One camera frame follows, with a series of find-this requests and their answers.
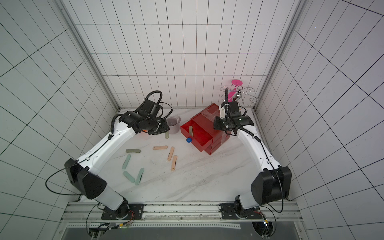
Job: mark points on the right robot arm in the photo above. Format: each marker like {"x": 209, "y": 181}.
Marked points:
{"x": 272, "y": 182}

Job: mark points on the mint green knife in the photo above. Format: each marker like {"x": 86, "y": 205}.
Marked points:
{"x": 129, "y": 177}
{"x": 139, "y": 176}
{"x": 126, "y": 162}

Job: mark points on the pink hourglass stand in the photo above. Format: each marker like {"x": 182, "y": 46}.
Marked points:
{"x": 235, "y": 92}

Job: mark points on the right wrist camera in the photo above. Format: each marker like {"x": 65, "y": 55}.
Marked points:
{"x": 222, "y": 111}

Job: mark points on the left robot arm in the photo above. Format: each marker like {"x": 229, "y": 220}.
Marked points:
{"x": 83, "y": 173}

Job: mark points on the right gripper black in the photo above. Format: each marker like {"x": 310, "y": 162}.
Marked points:
{"x": 221, "y": 124}

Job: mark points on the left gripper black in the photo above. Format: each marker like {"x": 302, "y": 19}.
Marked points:
{"x": 164, "y": 129}

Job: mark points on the silver wire rack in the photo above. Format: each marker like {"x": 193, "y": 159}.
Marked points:
{"x": 249, "y": 96}

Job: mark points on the peach knife horizontal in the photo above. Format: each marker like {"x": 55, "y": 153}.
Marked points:
{"x": 160, "y": 147}

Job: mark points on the peach knife middle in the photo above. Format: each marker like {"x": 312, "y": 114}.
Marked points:
{"x": 171, "y": 153}

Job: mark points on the red drawer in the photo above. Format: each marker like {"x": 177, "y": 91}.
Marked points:
{"x": 205, "y": 138}

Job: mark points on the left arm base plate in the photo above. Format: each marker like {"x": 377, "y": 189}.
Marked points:
{"x": 125, "y": 212}

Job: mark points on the peach knife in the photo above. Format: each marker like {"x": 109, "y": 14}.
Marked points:
{"x": 174, "y": 160}
{"x": 171, "y": 153}

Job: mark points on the peach knife right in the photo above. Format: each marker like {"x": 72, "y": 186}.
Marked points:
{"x": 174, "y": 160}

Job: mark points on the mauve mug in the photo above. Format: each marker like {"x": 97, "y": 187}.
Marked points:
{"x": 174, "y": 124}

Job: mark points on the aluminium rail frame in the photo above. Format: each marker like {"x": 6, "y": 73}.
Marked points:
{"x": 181, "y": 221}

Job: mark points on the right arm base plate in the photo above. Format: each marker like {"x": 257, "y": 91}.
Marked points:
{"x": 234, "y": 211}

